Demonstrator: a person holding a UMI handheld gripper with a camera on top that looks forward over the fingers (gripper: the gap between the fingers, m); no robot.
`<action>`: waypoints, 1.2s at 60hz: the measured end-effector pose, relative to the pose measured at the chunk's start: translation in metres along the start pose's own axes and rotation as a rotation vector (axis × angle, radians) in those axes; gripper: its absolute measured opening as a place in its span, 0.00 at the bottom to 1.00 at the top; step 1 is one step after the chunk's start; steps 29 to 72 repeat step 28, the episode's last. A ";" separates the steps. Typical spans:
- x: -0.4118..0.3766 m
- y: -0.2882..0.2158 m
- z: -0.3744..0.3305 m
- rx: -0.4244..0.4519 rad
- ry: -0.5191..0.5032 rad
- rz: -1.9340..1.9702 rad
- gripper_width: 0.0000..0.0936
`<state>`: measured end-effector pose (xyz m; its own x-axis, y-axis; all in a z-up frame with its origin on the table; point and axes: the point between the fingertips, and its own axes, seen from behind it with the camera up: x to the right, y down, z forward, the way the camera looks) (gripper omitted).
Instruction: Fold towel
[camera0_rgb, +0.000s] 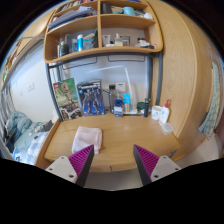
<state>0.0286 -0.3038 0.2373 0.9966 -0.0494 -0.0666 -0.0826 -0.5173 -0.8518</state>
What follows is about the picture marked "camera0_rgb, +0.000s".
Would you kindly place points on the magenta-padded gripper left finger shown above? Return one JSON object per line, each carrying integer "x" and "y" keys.
{"x": 65, "y": 166}

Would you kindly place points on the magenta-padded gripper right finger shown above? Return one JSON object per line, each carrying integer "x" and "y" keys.
{"x": 161, "y": 166}

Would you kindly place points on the pale pink towel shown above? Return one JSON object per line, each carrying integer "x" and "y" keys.
{"x": 87, "y": 137}

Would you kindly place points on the clear plastic container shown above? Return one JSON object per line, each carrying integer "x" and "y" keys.
{"x": 167, "y": 128}

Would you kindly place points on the bed with checked sheet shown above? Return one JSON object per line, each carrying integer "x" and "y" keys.
{"x": 28, "y": 146}

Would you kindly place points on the white bottle red cap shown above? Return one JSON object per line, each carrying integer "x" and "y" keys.
{"x": 164, "y": 115}

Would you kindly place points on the white mug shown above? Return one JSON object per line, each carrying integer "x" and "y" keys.
{"x": 156, "y": 112}

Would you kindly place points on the black slim bottle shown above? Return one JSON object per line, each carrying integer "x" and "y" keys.
{"x": 146, "y": 107}

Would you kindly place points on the light blue duvet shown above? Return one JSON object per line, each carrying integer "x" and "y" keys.
{"x": 18, "y": 123}

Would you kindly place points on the dark green jar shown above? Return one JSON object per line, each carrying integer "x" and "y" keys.
{"x": 141, "y": 106}

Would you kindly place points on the green toy figure box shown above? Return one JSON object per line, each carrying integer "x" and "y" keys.
{"x": 67, "y": 98}

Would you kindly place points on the small blue box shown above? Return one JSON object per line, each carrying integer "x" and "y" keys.
{"x": 118, "y": 108}

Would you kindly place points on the blue robot model box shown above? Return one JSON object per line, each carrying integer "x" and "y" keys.
{"x": 90, "y": 97}

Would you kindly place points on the green patterned hanging cloth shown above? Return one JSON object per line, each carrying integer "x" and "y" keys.
{"x": 210, "y": 106}

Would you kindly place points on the white wall socket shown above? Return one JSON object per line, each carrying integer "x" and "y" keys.
{"x": 30, "y": 88}

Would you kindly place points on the wooden shelf unit grey frame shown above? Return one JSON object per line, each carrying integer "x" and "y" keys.
{"x": 103, "y": 50}

